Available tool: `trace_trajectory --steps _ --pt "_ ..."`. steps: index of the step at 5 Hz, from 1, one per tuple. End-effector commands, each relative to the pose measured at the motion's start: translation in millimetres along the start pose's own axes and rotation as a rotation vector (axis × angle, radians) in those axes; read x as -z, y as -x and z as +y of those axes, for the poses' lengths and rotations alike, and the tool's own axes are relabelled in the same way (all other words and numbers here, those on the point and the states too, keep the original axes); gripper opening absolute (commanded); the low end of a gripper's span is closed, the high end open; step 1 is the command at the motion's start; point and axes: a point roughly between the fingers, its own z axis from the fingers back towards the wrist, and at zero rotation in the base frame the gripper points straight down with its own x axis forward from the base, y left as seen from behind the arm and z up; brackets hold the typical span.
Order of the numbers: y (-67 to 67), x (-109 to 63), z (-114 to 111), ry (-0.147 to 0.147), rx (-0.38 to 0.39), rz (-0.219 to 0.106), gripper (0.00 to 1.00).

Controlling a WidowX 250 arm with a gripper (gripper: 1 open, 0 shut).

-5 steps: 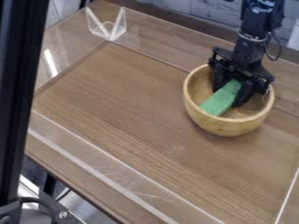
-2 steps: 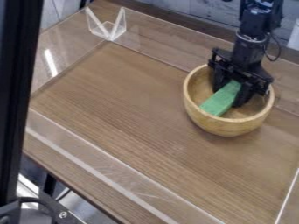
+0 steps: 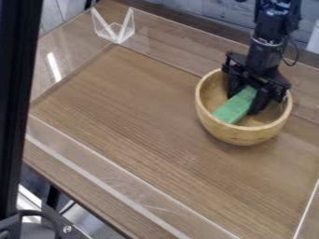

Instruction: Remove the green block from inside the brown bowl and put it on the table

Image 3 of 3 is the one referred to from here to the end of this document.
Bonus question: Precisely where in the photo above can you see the black table leg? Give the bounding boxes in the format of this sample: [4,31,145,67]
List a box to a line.
[47,186,61,210]

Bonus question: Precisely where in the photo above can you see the clear acrylic corner bracket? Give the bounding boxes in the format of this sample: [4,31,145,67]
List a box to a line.
[91,7,135,45]

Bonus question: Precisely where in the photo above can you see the green rectangular block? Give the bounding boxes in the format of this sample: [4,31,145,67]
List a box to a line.
[212,86,256,124]

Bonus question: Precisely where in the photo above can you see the clear acrylic tray wall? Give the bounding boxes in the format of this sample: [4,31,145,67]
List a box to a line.
[25,116,239,239]

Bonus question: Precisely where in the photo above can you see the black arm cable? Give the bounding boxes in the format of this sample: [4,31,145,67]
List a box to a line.
[280,34,300,67]

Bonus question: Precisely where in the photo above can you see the black metal frame post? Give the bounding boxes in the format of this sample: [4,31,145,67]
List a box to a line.
[0,0,45,239]

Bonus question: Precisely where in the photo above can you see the black cable loop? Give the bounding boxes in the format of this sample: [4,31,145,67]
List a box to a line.
[16,209,64,239]

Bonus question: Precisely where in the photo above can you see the brown wooden bowl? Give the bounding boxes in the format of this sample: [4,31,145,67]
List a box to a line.
[195,68,292,146]

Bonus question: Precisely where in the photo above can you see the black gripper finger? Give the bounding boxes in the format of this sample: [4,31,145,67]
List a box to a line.
[248,87,276,115]
[227,72,247,98]

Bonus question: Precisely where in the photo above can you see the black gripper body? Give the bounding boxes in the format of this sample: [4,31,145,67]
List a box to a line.
[222,51,291,103]

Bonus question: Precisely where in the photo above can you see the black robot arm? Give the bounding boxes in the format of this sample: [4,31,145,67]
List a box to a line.
[222,0,302,115]

